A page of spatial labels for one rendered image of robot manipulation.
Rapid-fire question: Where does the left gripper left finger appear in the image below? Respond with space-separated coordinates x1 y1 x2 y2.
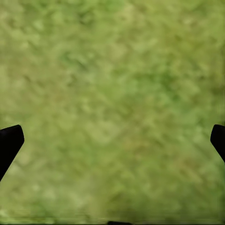
0 125 24 181

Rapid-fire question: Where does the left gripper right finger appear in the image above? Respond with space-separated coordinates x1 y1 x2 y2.
210 124 225 162

